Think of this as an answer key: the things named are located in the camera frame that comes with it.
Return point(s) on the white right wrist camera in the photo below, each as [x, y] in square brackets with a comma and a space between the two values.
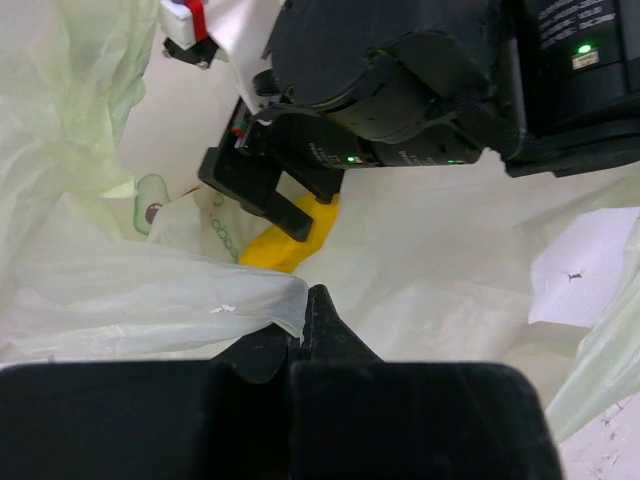
[241, 29]

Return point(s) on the pale green plastic bag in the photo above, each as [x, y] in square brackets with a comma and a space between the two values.
[111, 248]

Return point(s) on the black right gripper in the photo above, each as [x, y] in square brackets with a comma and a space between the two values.
[357, 84]

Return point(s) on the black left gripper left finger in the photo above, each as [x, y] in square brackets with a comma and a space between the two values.
[259, 357]

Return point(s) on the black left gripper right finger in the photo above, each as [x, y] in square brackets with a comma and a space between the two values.
[326, 336]

